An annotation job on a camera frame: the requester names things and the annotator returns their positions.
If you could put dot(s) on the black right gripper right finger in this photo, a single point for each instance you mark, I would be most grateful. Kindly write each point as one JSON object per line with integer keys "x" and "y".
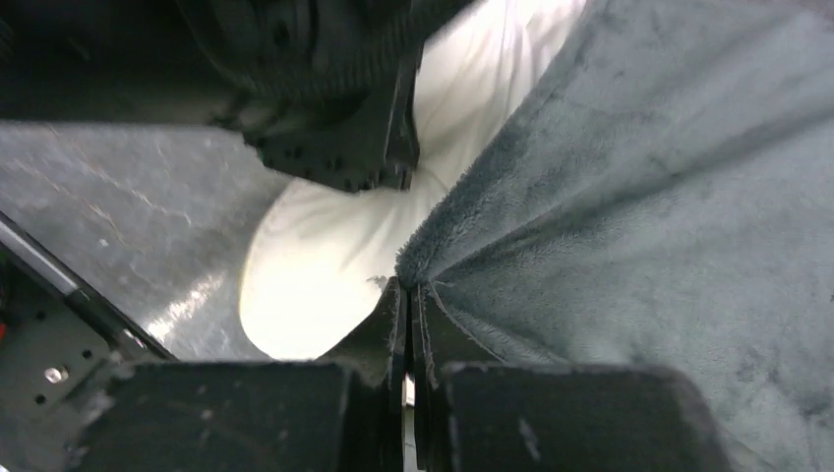
{"x": 475, "y": 412}

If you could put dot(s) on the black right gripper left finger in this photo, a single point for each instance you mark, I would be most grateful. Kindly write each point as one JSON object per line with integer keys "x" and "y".
{"x": 343, "y": 412}

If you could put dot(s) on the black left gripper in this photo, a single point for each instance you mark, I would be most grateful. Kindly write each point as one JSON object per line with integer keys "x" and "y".
{"x": 326, "y": 88}

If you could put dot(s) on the white pillow with yellow edge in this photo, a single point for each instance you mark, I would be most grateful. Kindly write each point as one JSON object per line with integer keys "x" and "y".
{"x": 320, "y": 259}

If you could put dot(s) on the zebra striped pillowcase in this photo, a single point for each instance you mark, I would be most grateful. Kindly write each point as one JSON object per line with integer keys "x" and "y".
{"x": 664, "y": 195}

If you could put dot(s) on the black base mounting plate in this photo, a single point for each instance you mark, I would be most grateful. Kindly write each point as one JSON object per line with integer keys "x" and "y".
{"x": 57, "y": 335}

